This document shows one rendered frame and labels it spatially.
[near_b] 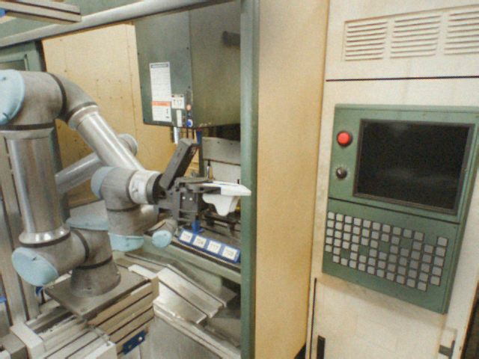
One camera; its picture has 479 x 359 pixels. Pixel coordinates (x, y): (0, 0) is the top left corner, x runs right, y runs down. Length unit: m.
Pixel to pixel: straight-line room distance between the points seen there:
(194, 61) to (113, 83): 1.38
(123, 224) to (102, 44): 2.38
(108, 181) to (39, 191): 0.23
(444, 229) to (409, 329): 0.45
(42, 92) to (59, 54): 1.95
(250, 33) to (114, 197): 0.54
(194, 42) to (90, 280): 1.21
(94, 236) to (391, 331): 1.16
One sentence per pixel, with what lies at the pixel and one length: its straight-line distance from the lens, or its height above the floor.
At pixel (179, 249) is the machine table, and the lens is 1.97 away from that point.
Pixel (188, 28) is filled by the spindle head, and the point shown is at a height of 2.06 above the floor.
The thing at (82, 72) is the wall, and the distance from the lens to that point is 2.92.
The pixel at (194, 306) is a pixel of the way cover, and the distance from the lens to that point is 1.78.
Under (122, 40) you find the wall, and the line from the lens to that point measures 3.13.
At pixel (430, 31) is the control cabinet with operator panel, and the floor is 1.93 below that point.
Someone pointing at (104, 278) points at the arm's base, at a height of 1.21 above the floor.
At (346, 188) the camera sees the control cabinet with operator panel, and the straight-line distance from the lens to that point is 1.27.
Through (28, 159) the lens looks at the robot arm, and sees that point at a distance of 0.92.
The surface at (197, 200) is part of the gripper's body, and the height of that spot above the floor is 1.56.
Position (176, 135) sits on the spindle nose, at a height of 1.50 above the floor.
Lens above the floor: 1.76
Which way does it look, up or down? 16 degrees down
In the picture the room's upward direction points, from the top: straight up
